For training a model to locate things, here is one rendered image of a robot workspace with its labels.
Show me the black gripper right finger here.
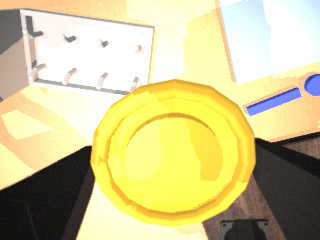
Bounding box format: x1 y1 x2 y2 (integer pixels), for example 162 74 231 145
252 137 320 240

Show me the white dish rack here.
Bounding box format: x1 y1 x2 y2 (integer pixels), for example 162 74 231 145
0 7 155 103

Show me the yellow plate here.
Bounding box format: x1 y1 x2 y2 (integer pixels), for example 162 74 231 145
91 79 256 227

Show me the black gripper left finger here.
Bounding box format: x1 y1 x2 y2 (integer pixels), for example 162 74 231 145
0 145 96 240

